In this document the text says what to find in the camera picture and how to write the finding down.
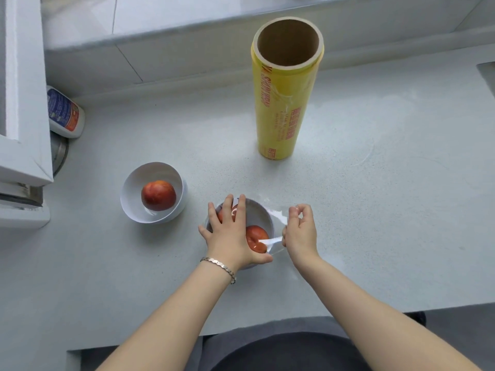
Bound white open window sash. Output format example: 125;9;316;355
0;0;54;187

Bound steel sink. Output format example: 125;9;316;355
476;61;495;93

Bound person's left hand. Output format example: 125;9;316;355
197;194;273;272

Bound grey shirt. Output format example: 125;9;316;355
195;316;372;371

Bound black speckled bag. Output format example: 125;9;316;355
405;311;427;328

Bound white bottle blue orange label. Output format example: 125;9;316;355
46;85;86;140

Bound yellow plastic wrap roll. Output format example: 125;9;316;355
250;16;325;161

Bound person's right forearm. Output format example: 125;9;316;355
295;255;482;371

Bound silver link bracelet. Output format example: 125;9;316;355
200;257;237;285

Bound white bowl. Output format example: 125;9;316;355
120;162;189;225
205;198;276;270

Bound person's left forearm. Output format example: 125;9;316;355
96;261;237;371

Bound white appliance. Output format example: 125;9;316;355
0;199;51;228

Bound person's right hand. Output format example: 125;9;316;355
281;204;320;267

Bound clear cling film sheet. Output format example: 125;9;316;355
258;195;301;267

